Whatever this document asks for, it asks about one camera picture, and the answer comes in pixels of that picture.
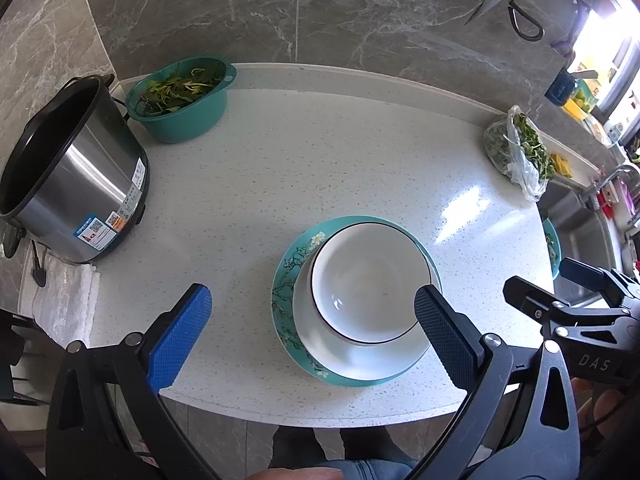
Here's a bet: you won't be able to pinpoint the steel sink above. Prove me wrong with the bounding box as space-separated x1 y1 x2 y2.
537 180 626 311

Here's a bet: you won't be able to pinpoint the clear plastic bag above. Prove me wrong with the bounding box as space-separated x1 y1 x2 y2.
482 105 557 203

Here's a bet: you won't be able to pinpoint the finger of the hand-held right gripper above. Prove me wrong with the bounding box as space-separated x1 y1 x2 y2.
560 257 640 306
503 276 576 333

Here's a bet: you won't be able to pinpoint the black power cable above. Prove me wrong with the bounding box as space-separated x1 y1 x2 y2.
29 239 52 290

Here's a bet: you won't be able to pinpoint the large teal floral plate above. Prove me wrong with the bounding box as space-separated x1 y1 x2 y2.
271 215 443 387

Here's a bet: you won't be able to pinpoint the white bowl with red flowers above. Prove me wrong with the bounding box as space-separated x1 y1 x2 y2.
310 224 437 346

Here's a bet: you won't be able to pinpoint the large white bowl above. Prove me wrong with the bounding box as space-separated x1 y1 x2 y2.
292 255 441 381

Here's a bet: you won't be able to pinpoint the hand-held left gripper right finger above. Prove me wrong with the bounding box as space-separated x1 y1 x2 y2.
412 285 581 480

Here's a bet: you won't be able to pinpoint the dark blue utensil holder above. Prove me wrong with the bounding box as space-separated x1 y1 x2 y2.
544 67 576 106

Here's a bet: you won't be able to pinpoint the chrome faucet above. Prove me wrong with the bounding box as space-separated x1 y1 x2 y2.
580 162 640 211

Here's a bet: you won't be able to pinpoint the red holder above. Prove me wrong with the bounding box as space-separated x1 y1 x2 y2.
597 185 618 218

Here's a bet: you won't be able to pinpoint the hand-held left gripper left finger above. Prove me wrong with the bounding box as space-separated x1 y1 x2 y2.
45 283 221 480

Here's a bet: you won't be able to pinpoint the person's dark clothing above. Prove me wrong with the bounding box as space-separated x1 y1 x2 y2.
270 427 418 480

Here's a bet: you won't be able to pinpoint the leafy green vegetables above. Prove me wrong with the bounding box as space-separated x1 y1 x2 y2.
487 115 556 181
142 62 223 113

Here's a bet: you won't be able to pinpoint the person's right hand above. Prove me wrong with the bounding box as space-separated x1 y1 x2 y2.
571 379 640 442

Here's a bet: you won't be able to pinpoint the teal colander bowl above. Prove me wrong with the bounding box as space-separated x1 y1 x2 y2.
124 56 238 143

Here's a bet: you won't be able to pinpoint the white towel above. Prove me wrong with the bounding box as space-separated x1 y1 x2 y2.
30 255 103 348

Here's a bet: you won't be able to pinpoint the steel cooker pot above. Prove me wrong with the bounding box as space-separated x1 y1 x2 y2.
0 74 151 265

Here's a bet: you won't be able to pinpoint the light teal colander basket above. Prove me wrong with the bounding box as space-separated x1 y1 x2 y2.
542 217 562 281

